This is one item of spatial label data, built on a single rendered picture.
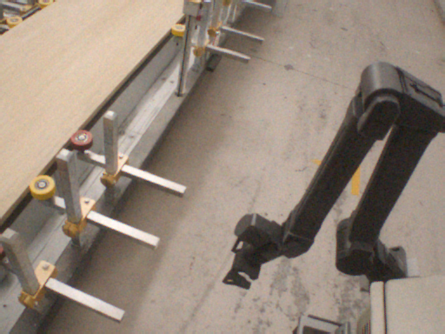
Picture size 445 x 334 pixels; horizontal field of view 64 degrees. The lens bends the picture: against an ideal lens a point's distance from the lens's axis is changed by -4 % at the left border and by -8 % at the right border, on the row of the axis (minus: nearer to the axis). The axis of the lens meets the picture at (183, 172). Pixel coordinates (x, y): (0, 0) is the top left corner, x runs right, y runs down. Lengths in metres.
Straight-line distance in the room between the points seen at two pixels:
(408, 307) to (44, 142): 1.20
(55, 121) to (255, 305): 1.38
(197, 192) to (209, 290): 0.67
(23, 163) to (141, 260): 1.01
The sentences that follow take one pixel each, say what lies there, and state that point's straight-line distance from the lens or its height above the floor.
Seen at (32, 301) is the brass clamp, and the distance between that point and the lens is 1.17.
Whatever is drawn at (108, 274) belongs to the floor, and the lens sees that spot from 2.09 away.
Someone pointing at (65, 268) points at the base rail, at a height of 0.70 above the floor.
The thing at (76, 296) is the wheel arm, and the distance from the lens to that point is 1.15.
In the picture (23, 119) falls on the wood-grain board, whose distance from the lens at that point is 1.54.
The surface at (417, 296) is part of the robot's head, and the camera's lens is 0.72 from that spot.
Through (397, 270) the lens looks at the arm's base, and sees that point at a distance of 0.91.
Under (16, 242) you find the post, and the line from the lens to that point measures 0.94.
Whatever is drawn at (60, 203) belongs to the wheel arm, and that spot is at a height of 0.85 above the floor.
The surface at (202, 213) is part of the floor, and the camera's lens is 2.34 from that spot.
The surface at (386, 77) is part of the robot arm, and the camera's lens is 0.59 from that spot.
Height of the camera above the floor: 1.87
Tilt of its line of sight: 48 degrees down
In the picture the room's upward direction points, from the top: 10 degrees clockwise
